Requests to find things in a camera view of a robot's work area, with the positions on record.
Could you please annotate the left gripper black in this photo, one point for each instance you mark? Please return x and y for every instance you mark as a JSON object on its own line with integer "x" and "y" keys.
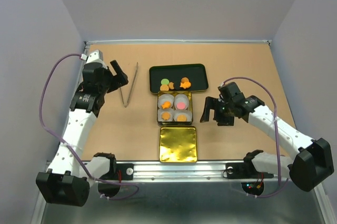
{"x": 119, "y": 80}

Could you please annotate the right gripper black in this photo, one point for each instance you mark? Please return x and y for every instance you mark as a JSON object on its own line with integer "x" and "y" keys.
{"x": 212, "y": 103}

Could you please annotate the metal tongs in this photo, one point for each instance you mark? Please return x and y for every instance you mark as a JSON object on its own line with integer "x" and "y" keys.
{"x": 126, "y": 101}

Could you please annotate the pink sandwich cookie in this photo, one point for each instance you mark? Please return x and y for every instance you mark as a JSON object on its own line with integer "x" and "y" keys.
{"x": 181, "y": 105}

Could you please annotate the gold cookie tin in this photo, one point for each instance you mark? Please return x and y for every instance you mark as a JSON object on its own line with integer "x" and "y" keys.
{"x": 175, "y": 123}

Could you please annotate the orange fish cookie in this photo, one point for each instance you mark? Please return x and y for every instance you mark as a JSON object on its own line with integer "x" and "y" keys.
{"x": 166, "y": 105}
{"x": 185, "y": 85}

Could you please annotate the orange flower cookie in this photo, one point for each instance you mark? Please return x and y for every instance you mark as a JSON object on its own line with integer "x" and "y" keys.
{"x": 166, "y": 115}

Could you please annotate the gold tin lid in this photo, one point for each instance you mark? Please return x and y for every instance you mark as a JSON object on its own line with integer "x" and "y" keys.
{"x": 178, "y": 144}

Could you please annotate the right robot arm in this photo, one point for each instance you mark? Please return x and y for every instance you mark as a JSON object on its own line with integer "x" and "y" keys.
{"x": 308, "y": 162}

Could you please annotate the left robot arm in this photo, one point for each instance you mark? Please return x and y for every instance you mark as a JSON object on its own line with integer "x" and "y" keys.
{"x": 67, "y": 180}

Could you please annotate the white paper cup back right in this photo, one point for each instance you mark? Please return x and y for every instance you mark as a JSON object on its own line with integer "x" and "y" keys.
{"x": 181, "y": 97}

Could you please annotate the black serving tray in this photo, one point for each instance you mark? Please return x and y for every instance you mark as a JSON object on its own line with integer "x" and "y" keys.
{"x": 195, "y": 73}

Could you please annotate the white paper cup front right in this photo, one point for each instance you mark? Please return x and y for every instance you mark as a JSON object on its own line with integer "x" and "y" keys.
{"x": 186, "y": 112}

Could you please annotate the swirl tan cookie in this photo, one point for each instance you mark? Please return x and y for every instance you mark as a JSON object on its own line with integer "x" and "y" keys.
{"x": 184, "y": 79}

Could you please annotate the round dotted tan biscuit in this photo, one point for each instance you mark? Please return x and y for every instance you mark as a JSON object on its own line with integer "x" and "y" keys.
{"x": 164, "y": 88}

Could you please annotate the green sandwich cookie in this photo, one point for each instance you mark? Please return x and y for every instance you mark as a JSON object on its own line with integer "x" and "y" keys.
{"x": 165, "y": 81}

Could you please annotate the white paper cup back left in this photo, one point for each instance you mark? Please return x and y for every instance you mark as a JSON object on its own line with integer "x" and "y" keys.
{"x": 165, "y": 97}

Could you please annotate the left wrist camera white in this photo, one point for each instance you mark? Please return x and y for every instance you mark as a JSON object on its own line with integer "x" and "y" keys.
{"x": 94, "y": 57}

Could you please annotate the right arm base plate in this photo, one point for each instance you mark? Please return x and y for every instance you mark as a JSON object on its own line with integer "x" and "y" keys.
{"x": 242, "y": 170}

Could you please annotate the aluminium rail frame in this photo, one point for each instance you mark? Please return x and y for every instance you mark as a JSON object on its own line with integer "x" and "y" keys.
{"x": 132, "y": 134}

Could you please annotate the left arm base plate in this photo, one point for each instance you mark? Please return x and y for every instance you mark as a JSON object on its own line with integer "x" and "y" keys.
{"x": 118, "y": 171}

